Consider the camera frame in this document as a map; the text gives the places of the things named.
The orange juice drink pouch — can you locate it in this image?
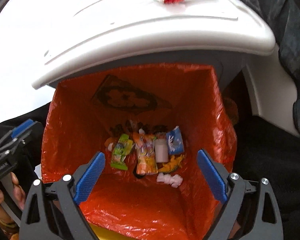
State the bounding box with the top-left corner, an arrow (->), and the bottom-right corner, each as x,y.
133,129 -> 158,176

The orange trash bag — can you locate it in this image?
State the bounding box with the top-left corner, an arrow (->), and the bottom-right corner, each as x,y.
41,63 -> 237,239

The left human hand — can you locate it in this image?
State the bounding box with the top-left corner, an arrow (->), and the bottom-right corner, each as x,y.
0,172 -> 26,225

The crumpled white tissue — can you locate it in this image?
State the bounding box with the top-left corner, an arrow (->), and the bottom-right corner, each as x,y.
157,173 -> 183,188

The yellow crumpled wrapper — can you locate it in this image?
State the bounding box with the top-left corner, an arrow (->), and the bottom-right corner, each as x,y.
158,154 -> 185,174

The green snack wrapper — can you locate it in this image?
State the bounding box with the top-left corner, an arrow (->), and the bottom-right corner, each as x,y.
110,134 -> 134,171

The blue white wrapper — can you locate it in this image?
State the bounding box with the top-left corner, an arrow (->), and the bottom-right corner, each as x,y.
166,126 -> 184,155

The white plastic storage box lid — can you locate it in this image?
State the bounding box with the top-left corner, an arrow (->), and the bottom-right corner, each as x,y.
0,0 -> 276,89

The small white plastic bottle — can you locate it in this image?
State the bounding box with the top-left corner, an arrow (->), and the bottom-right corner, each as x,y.
154,139 -> 169,163

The white bed frame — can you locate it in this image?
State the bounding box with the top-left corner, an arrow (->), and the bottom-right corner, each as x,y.
243,46 -> 300,137

